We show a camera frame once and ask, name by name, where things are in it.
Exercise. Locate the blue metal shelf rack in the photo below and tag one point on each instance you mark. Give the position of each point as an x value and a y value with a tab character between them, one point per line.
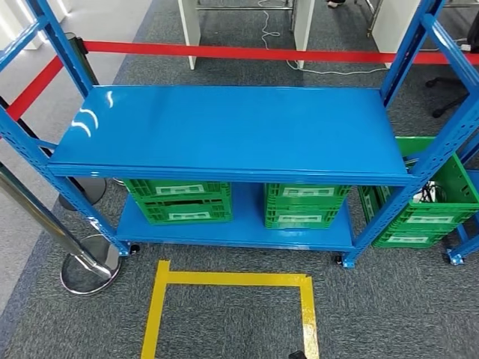
224	129
464	248

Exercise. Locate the white office desk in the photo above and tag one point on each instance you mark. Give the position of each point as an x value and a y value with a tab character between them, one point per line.
393	25
190	29

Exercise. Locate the yellow floor tape outline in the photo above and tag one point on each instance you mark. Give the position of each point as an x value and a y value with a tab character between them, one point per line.
157	307

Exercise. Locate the person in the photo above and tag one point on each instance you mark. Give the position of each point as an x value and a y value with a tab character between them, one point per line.
335	3

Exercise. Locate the white power adapter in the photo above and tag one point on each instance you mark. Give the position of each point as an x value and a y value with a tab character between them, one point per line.
424	194

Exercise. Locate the open green plastic crate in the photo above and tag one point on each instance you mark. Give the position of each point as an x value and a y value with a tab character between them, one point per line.
452	183

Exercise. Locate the black office chair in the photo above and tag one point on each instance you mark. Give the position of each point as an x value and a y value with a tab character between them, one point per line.
449	94

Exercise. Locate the black stanchion pole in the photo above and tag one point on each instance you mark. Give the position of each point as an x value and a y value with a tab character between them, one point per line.
22	126

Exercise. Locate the white power plug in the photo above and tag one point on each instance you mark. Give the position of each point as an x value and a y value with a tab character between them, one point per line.
465	47

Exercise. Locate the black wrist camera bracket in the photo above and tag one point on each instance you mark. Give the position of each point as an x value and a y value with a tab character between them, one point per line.
298	355

